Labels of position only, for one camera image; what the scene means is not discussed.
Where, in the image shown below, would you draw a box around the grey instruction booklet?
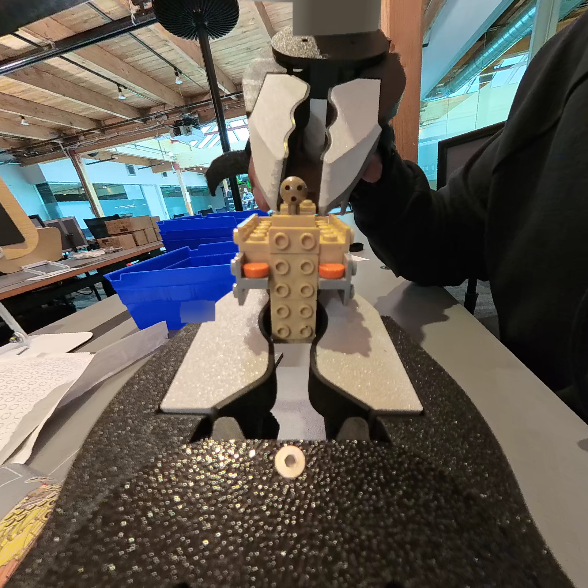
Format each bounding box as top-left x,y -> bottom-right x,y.
0,464 -> 65,575

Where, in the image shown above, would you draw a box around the tan and orange brick model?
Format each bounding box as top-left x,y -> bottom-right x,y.
230,176 -> 356,341

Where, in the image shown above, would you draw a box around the stacked blue plastic bins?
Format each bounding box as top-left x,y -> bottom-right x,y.
156,210 -> 269,251

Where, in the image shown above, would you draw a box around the clear acrylic stand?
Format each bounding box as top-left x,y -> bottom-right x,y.
22,260 -> 70,281

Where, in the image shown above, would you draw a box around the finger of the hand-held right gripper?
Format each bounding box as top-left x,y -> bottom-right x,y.
319,79 -> 383,216
248,73 -> 309,217

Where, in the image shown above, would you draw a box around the blue plastic bin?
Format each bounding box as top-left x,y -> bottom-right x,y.
103,241 -> 242,331

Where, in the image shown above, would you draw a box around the black pole with ribbed disc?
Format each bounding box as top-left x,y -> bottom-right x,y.
152,0 -> 244,212

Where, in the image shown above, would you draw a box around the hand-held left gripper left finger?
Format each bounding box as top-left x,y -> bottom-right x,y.
160,289 -> 276,414

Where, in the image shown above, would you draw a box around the wooden table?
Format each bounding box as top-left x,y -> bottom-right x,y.
0,241 -> 165,299

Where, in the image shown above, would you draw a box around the tan cardboard piece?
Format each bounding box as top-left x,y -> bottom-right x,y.
0,177 -> 62,275

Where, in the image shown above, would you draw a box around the grey paper sheet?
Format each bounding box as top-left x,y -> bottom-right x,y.
60,321 -> 169,409

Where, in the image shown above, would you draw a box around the person's right hand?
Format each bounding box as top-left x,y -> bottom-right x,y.
248,149 -> 383,213

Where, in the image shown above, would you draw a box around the wooden post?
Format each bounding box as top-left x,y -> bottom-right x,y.
380,0 -> 423,164

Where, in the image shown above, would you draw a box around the ceiling projector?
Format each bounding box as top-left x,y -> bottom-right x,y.
169,117 -> 204,139

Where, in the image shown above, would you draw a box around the plain white paper sheet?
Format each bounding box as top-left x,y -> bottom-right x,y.
0,332 -> 94,356

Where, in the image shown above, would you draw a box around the grey desk monitor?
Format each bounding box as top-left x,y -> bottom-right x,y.
43,216 -> 88,252

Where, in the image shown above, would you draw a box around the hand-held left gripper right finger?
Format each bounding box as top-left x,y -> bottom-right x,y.
309,292 -> 423,416

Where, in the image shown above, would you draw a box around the metal rod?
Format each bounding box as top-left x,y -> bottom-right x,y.
0,301 -> 27,345

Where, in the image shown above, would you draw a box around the stack of cardboard boxes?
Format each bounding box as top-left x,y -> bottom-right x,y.
96,215 -> 162,251

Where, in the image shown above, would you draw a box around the person's right forearm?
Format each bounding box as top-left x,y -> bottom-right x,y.
349,124 -> 511,288

